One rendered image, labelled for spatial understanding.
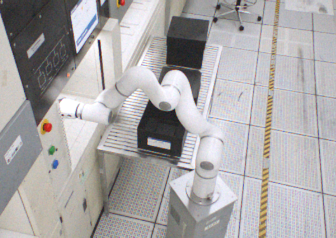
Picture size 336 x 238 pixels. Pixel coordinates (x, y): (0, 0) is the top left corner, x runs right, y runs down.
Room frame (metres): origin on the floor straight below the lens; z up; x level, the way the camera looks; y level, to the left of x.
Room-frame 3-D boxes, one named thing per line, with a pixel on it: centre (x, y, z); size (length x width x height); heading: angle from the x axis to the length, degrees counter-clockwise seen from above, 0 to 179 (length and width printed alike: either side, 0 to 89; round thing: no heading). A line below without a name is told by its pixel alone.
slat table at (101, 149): (2.07, -0.01, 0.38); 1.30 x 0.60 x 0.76; 169
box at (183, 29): (2.48, -0.13, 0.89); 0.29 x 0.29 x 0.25; 83
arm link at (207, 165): (1.21, -0.22, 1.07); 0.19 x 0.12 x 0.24; 168
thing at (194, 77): (2.05, -0.08, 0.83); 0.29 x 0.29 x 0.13; 82
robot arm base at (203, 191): (1.24, -0.23, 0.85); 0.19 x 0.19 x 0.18
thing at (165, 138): (1.62, 0.00, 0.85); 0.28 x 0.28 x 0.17; 79
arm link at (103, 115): (1.36, 0.34, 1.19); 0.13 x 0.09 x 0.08; 80
